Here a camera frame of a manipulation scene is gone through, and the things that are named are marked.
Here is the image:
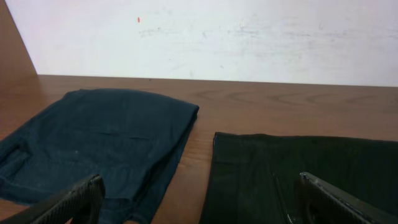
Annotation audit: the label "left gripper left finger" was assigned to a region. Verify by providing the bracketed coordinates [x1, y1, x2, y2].
[1, 174, 105, 224]

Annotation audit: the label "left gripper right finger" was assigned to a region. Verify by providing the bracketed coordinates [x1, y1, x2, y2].
[295, 172, 397, 224]

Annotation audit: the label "black shorts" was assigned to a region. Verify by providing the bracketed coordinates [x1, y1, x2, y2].
[200, 133, 397, 223]

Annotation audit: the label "folded navy blue garment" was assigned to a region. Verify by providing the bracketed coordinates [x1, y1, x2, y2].
[1, 89, 199, 223]

